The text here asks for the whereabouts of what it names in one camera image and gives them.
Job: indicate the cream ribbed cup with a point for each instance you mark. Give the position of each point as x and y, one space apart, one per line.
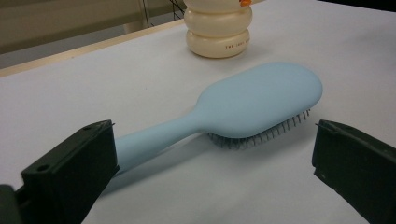
218 31

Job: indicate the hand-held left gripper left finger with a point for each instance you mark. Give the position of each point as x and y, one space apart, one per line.
65 174

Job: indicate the light blue hairbrush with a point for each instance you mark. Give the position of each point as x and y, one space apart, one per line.
255 99

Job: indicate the light wooden table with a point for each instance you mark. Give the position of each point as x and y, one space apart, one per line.
93 48

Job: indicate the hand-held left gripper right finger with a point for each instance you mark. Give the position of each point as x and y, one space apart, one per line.
358 165

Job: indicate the white table mat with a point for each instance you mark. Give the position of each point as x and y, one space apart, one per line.
342 77

